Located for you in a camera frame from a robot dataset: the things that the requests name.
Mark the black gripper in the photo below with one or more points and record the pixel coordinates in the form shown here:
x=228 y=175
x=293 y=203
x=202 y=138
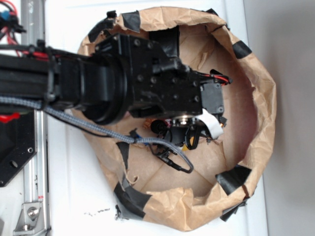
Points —
x=187 y=129

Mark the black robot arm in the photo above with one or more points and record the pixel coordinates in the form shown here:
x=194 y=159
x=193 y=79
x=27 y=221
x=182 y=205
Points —
x=125 y=74

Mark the brown striped conch shell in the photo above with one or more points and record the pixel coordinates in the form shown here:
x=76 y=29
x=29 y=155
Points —
x=147 y=123

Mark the brown paper bag bowl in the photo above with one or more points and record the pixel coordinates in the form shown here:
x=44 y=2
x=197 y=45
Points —
x=226 y=171

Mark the aluminium extrusion rail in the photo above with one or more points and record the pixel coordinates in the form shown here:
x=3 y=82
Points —
x=35 y=172

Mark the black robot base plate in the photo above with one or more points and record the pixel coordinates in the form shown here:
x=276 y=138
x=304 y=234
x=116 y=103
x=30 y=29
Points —
x=17 y=146

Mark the metal corner bracket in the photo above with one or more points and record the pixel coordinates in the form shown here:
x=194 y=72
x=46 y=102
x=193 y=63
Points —
x=31 y=221

